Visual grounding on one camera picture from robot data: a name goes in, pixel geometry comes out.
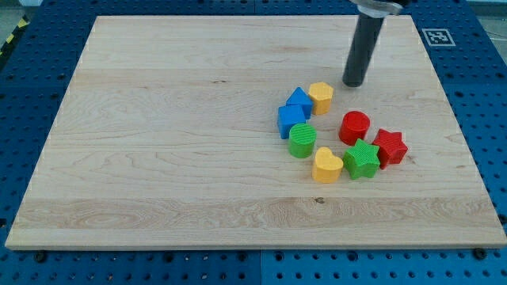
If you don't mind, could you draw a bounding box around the red star block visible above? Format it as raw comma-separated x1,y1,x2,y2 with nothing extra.
372,128,408,169

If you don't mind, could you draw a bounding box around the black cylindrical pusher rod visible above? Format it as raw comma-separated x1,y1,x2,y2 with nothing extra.
342,13,384,87

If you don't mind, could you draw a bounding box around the yellow hexagon block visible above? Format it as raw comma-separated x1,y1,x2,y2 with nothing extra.
308,82,334,115

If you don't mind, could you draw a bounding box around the blue cube block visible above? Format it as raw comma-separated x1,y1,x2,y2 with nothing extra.
277,105,306,139

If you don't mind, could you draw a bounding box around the white fiducial marker tag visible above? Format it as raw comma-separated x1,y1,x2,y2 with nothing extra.
422,28,456,47

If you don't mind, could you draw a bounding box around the green star block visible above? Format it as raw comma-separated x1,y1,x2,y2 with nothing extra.
343,139,380,180

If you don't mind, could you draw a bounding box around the light wooden board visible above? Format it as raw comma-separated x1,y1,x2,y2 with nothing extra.
6,16,506,250

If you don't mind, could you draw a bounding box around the green cylinder block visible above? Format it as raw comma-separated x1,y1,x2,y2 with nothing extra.
288,123,317,158

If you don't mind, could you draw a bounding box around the silver robot flange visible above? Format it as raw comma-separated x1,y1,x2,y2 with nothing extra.
350,0,403,18

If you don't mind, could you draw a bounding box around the red cylinder block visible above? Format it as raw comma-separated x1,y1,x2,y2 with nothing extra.
338,111,371,146

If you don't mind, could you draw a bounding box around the blue triangle block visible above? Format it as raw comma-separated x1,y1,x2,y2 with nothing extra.
285,86,314,120

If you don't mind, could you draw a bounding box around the yellow heart block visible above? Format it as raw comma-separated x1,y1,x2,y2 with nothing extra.
311,146,344,184

